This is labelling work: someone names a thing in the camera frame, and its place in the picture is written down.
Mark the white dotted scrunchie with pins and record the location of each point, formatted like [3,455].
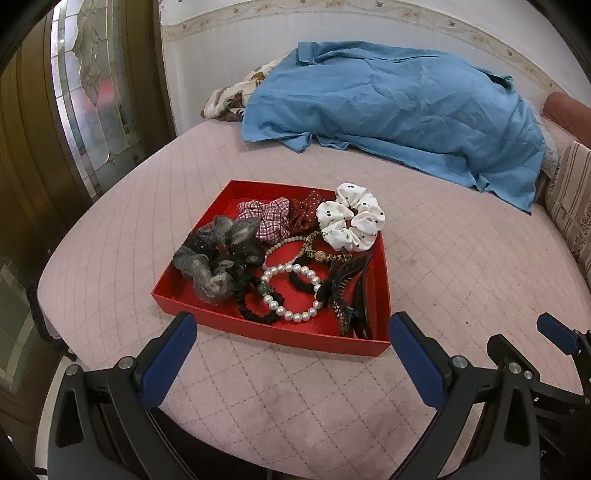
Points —
[355,226]

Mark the black hair claw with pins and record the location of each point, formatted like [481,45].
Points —
[339,284]

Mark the red white plaid scrunchie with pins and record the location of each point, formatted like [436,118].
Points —
[270,221]

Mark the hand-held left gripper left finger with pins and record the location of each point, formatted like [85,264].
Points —
[166,360]

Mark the wooden door with stained glass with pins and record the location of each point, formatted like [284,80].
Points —
[92,92]

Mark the dark red dotted scrunchie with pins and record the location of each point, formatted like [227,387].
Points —
[304,212]

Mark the blue cloth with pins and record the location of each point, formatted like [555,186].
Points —
[392,106]

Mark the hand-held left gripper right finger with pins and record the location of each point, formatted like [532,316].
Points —
[415,360]

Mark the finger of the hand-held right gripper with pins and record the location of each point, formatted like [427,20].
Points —
[554,387]
[556,330]

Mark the floral cloth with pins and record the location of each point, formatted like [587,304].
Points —
[226,101]

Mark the dark brown hair clip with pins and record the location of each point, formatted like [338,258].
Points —
[362,309]

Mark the red tray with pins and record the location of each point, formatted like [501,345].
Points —
[314,330]

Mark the pink quilted bed cover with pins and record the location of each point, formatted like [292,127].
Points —
[461,258]

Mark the striped pillow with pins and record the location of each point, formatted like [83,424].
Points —
[572,198]

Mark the grey sheer scrunchie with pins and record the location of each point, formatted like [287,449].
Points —
[212,258]

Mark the reddish bolster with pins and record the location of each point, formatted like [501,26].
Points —
[570,113]

